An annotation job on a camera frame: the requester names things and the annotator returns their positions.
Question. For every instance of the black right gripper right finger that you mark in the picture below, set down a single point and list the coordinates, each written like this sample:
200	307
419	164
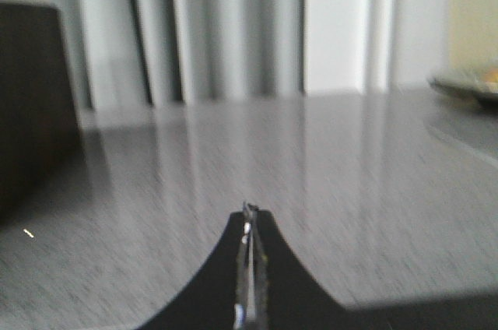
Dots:
288	297

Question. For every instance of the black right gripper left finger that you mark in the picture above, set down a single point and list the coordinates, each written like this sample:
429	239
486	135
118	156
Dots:
208	300

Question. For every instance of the dark wooden drawer cabinet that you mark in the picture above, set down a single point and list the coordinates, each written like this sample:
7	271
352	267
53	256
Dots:
39	127

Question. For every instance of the white grey curtain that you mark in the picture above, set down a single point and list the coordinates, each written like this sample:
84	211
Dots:
126	53

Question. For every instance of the grey plate with food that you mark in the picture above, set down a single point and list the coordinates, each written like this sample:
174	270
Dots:
478	83

